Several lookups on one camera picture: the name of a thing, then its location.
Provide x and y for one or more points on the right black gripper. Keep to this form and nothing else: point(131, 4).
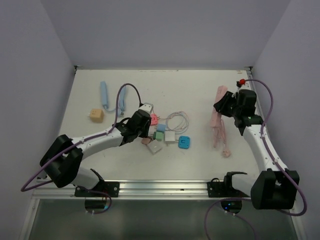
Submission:
point(221, 106)

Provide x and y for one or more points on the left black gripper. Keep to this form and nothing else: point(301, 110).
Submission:
point(144, 133)

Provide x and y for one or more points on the tan cube adapter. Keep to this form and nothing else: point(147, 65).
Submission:
point(146, 141)

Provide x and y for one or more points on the red pink charger plug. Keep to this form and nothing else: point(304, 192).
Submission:
point(154, 119)

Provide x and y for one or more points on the green charger plug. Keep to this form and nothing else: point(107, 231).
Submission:
point(157, 135)

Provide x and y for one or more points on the light blue charger plug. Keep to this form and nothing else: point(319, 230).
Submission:
point(161, 128)

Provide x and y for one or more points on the white cube charger plug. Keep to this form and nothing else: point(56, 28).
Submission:
point(169, 137)

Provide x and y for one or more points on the tan cube socket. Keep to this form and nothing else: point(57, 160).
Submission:
point(96, 115)

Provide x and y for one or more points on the blue round plug adapter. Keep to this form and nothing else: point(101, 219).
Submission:
point(184, 142)

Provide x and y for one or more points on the blue power strip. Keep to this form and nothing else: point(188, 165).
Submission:
point(104, 95)

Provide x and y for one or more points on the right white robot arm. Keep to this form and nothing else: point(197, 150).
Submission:
point(274, 188)

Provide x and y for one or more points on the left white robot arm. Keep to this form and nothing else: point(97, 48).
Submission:
point(63, 159)

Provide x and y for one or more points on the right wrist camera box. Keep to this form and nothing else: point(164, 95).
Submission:
point(241, 83)

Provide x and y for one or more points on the aluminium front rail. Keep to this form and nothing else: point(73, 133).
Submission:
point(136, 190)

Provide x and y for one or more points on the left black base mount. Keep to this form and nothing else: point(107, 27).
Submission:
point(111, 188)

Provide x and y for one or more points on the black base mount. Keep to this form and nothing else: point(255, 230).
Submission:
point(217, 188)
point(111, 188)

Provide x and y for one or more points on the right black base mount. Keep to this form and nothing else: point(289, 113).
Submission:
point(217, 188)

